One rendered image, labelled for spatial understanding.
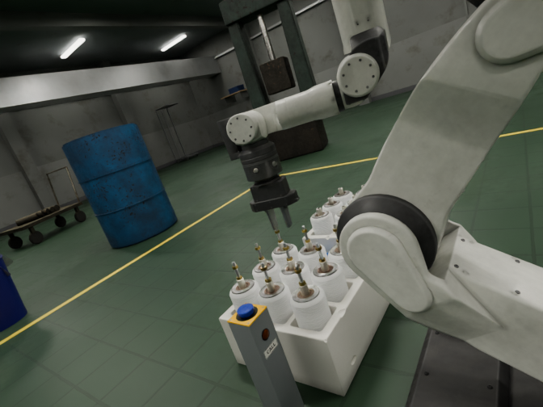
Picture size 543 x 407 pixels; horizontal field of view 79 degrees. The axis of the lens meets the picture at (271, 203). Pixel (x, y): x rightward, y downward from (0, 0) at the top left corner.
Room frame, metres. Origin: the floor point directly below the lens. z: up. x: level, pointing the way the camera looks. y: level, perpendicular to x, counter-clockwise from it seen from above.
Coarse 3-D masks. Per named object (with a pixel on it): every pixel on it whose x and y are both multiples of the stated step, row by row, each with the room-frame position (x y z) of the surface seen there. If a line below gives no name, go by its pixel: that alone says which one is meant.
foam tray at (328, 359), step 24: (360, 288) 0.85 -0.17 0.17; (336, 312) 0.77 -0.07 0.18; (360, 312) 0.82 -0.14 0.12; (384, 312) 0.92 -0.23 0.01; (288, 336) 0.75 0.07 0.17; (312, 336) 0.71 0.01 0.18; (336, 336) 0.71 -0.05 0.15; (360, 336) 0.79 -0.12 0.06; (240, 360) 0.92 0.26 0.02; (288, 360) 0.77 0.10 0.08; (312, 360) 0.72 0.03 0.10; (336, 360) 0.69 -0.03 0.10; (360, 360) 0.76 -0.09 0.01; (312, 384) 0.74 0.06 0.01; (336, 384) 0.68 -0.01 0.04
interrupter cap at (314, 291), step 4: (312, 288) 0.80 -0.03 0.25; (316, 288) 0.79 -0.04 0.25; (296, 292) 0.80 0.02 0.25; (300, 292) 0.80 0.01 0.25; (312, 292) 0.78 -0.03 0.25; (316, 292) 0.77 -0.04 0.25; (296, 296) 0.78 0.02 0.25; (300, 296) 0.78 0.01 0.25; (304, 296) 0.77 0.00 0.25; (308, 296) 0.77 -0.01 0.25; (312, 296) 0.76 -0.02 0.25; (316, 296) 0.75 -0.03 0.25; (296, 300) 0.76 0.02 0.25; (300, 300) 0.76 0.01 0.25; (304, 300) 0.75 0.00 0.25; (308, 300) 0.75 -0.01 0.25
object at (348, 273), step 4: (328, 256) 0.96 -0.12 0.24; (332, 256) 0.94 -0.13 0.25; (336, 256) 0.93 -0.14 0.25; (340, 256) 0.92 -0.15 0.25; (332, 260) 0.94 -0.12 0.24; (336, 260) 0.93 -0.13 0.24; (340, 260) 0.92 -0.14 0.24; (340, 264) 0.92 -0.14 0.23; (344, 264) 0.92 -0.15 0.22; (344, 268) 0.92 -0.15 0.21; (348, 268) 0.91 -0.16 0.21; (344, 272) 0.92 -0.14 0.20; (348, 272) 0.92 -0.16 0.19; (352, 272) 0.91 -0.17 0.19; (348, 276) 0.92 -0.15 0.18; (352, 276) 0.92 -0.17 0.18; (356, 276) 0.92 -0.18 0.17
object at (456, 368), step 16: (432, 336) 0.57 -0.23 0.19; (448, 336) 0.56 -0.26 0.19; (432, 352) 0.53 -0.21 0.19; (448, 352) 0.52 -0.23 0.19; (464, 352) 0.51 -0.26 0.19; (480, 352) 0.50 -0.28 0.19; (416, 368) 0.52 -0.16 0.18; (432, 368) 0.50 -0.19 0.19; (448, 368) 0.49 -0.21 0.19; (464, 368) 0.48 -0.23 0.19; (480, 368) 0.47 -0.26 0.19; (496, 368) 0.46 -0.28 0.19; (512, 368) 0.46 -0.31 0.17; (416, 384) 0.48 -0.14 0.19; (432, 384) 0.47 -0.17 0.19; (448, 384) 0.46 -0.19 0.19; (464, 384) 0.45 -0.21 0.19; (480, 384) 0.44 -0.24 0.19; (496, 384) 0.43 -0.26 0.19; (512, 384) 0.44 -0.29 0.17; (528, 384) 0.43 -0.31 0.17; (416, 400) 0.45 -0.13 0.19; (432, 400) 0.44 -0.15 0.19; (448, 400) 0.43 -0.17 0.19; (464, 400) 0.42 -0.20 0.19; (480, 400) 0.41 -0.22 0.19; (496, 400) 0.40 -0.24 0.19; (512, 400) 0.41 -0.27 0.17; (528, 400) 0.40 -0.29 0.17
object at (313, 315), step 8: (320, 288) 0.79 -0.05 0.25; (320, 296) 0.76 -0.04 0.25; (296, 304) 0.76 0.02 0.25; (304, 304) 0.74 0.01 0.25; (312, 304) 0.74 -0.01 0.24; (320, 304) 0.75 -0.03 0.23; (296, 312) 0.76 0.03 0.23; (304, 312) 0.74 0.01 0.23; (312, 312) 0.74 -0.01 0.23; (320, 312) 0.74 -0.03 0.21; (328, 312) 0.76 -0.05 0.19; (304, 320) 0.75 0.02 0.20; (312, 320) 0.74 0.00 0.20; (320, 320) 0.74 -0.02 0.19; (328, 320) 0.75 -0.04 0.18; (304, 328) 0.75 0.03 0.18; (312, 328) 0.74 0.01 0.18; (320, 328) 0.74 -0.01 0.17
